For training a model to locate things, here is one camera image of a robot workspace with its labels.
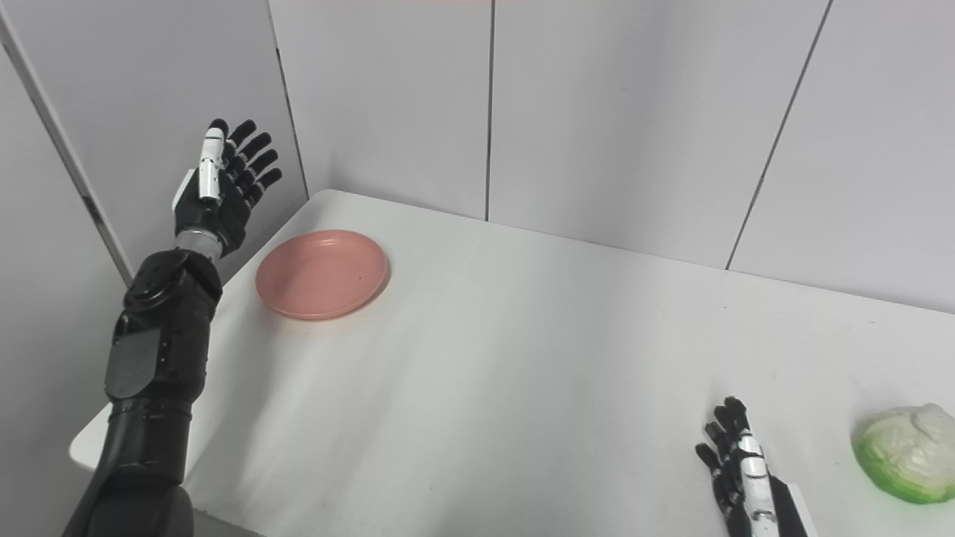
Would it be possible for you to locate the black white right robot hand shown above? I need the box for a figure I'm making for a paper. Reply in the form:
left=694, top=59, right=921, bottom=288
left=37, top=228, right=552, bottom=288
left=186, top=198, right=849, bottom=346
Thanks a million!
left=695, top=396, right=811, bottom=537

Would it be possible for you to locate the pink round plate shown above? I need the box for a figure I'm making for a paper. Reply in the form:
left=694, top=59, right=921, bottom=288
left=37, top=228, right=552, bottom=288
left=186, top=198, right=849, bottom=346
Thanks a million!
left=255, top=230, right=389, bottom=321

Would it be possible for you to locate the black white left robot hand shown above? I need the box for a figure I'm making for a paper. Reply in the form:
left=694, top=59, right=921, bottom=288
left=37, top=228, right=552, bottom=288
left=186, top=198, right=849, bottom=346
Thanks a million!
left=173, top=118, right=284, bottom=259

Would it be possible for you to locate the green white toy cabbage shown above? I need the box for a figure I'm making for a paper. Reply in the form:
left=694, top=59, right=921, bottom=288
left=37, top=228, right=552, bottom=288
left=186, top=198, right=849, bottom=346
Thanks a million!
left=852, top=403, right=955, bottom=505

